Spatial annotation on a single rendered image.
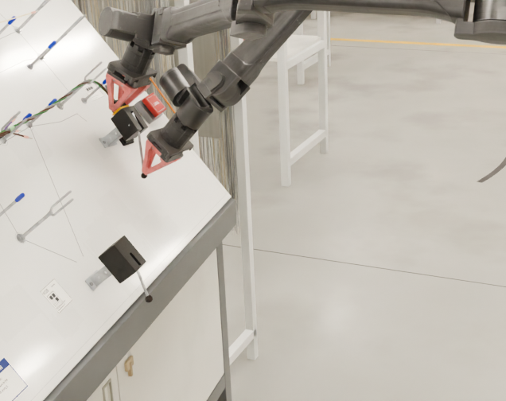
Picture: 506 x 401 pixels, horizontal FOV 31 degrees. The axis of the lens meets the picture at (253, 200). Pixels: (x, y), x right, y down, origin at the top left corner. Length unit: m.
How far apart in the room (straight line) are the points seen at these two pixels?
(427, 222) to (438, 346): 1.10
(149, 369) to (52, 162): 0.47
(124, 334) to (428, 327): 1.88
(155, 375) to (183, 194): 0.40
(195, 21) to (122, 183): 0.44
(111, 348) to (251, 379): 1.50
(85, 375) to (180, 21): 0.64
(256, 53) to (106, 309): 0.57
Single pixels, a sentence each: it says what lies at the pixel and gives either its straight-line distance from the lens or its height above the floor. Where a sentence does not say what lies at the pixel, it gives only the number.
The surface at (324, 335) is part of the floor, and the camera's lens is 3.35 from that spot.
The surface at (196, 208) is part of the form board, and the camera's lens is 2.07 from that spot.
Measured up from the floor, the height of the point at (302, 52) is 0.64.
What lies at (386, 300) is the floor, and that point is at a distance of 3.59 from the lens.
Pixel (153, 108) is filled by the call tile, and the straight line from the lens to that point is 2.12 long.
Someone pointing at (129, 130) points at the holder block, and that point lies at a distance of 1.92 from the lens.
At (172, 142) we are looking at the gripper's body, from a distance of 1.87.
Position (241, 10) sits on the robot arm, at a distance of 1.39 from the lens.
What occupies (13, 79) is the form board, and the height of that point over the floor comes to 1.24.
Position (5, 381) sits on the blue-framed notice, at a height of 0.92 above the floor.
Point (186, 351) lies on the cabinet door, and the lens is 2.12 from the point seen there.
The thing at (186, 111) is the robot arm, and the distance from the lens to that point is 1.84.
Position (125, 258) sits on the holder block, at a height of 0.99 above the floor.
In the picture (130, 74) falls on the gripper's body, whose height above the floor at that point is 1.24.
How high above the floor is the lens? 1.66
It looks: 21 degrees down
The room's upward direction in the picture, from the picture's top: 3 degrees counter-clockwise
